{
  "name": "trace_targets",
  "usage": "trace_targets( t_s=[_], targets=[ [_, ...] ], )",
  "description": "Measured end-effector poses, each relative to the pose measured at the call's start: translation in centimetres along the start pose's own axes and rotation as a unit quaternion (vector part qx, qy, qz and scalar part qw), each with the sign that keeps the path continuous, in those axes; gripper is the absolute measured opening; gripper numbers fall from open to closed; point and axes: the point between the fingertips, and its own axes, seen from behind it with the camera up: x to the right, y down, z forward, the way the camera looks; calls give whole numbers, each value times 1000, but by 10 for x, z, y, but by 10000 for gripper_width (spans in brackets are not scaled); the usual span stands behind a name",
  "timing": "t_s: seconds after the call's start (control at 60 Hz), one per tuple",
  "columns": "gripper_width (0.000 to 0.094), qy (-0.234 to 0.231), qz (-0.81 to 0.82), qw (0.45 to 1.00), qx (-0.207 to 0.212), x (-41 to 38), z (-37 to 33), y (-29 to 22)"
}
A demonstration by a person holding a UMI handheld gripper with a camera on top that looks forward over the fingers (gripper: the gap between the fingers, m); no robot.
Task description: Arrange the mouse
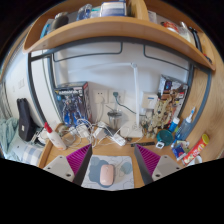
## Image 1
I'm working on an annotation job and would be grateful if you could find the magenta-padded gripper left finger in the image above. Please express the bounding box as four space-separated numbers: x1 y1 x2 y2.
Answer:
43 143 94 187

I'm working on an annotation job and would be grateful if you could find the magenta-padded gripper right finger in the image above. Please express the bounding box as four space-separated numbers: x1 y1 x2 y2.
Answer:
133 143 182 186

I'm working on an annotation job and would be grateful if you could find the pink computer mouse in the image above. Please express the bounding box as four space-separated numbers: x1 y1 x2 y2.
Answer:
99 163 115 187

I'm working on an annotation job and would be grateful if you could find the grey blue printed mouse pad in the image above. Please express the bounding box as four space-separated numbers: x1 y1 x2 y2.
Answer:
80 154 135 192

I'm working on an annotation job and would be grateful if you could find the small blue box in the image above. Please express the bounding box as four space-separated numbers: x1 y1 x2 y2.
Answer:
172 141 189 160

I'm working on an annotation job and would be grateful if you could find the white red-pump lotion bottle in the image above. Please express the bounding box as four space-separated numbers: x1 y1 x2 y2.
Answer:
43 122 67 151

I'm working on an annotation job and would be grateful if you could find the teal round bowl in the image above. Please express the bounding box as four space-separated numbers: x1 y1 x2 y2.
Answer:
156 129 174 147

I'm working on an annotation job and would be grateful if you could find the black ruler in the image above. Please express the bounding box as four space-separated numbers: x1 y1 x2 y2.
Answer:
130 141 156 148

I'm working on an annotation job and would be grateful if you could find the blue checkered pillow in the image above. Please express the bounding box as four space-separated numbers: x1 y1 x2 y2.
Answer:
19 143 44 167

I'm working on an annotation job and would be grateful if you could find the red chips can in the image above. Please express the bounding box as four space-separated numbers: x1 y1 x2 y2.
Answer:
182 133 211 166

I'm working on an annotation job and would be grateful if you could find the small white charger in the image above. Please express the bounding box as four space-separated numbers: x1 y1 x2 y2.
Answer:
76 123 90 138

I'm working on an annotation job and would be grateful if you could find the blue spray bottle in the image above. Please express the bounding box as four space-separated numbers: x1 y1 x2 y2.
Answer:
174 106 197 141

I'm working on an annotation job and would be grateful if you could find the tan robot figure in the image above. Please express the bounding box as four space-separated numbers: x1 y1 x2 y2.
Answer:
141 98 176 139

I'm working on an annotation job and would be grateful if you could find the large white power adapter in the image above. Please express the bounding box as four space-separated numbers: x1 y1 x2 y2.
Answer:
93 124 107 140

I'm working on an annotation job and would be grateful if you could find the white power strip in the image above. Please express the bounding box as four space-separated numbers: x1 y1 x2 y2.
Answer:
108 132 127 147

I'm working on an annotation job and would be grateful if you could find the black bag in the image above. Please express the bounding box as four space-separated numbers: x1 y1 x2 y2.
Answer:
16 97 36 142

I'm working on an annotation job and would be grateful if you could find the teal blanket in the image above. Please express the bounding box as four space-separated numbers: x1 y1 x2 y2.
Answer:
0 116 19 158

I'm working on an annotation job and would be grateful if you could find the blue robot model kit box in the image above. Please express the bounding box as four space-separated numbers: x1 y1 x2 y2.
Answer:
54 81 93 128

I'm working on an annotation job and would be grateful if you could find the white desk lamp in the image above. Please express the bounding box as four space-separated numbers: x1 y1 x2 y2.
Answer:
130 62 144 139

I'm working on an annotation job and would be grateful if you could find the colourful printed carton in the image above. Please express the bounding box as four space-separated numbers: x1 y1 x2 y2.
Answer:
158 74 189 114

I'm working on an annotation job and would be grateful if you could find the wooden shelf unit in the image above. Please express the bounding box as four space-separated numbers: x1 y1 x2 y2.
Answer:
22 0 216 72

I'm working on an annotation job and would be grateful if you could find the white charging cable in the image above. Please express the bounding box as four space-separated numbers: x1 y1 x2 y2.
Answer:
66 119 111 148

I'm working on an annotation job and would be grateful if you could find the white wall-mounted box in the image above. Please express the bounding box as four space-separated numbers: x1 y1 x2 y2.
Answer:
142 92 158 110

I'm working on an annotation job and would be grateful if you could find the white wall socket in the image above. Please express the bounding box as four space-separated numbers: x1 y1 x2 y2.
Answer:
92 89 108 105

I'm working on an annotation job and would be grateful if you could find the green plug dark cable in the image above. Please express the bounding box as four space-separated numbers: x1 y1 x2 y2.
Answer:
112 91 146 117

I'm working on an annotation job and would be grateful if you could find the grey metal desk frame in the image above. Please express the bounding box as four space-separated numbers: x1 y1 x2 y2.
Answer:
26 35 214 134

